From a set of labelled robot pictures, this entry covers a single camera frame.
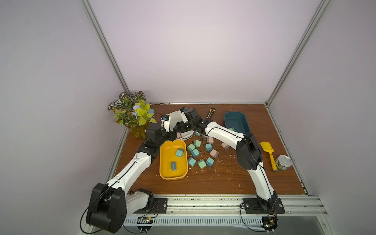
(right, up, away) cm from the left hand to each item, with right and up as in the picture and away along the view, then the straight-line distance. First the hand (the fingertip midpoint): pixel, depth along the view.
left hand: (175, 124), depth 82 cm
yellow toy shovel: (+59, -15, +11) cm, 61 cm away
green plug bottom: (+16, -24, +3) cm, 29 cm away
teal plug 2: (+2, -18, +8) cm, 20 cm away
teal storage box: (+44, +2, +26) cm, 51 cm away
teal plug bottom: (+21, -23, +5) cm, 31 cm away
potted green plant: (-25, +7, +1) cm, 26 cm away
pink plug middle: (+24, -19, +7) cm, 31 cm away
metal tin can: (+63, -22, 0) cm, 66 cm away
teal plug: (-1, -24, +1) cm, 24 cm away
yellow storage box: (-2, -22, +5) cm, 23 cm away
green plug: (+39, -4, +20) cm, 44 cm away
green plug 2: (+13, -13, +12) cm, 22 cm away
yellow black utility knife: (+25, +8, +31) cm, 41 cm away
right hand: (+1, +1, +8) cm, 9 cm away
